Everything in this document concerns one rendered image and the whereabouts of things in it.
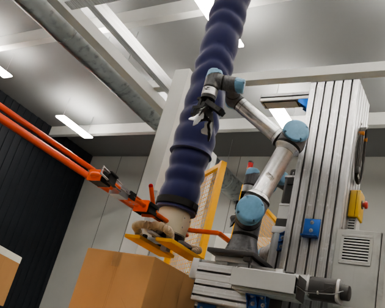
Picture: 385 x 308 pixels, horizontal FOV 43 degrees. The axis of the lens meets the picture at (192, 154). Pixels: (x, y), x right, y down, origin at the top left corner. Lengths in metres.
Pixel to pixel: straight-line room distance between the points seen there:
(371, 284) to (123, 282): 1.03
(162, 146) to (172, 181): 1.70
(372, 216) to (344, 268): 10.10
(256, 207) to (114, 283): 0.72
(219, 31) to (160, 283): 1.52
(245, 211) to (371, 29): 7.01
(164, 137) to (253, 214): 2.33
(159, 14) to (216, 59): 6.20
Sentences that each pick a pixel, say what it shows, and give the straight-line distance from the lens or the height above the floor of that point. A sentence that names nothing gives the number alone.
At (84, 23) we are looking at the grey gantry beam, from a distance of 4.80.
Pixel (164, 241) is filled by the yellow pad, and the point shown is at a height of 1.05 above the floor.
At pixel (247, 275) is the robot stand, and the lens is 1.98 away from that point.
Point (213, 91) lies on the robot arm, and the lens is 2.35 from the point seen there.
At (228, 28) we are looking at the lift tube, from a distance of 3.03.
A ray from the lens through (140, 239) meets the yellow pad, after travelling 2.48.
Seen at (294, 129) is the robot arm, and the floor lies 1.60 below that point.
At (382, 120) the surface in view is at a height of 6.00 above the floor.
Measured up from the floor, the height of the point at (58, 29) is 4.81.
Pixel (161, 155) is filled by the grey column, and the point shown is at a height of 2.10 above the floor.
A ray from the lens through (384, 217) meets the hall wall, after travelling 12.18.
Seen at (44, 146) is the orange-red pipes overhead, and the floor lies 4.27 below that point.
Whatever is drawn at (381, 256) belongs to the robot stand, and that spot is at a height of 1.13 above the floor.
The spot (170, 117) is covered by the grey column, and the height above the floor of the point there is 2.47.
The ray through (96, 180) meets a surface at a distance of 2.11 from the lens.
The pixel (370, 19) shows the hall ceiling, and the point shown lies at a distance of 8.66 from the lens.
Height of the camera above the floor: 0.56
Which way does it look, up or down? 23 degrees up
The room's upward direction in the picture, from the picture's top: 15 degrees clockwise
